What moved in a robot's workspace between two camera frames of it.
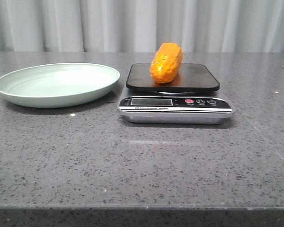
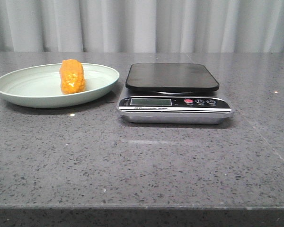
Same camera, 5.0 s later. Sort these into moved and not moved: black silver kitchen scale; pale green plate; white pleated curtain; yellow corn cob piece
Moved: yellow corn cob piece
Not moved: pale green plate; black silver kitchen scale; white pleated curtain
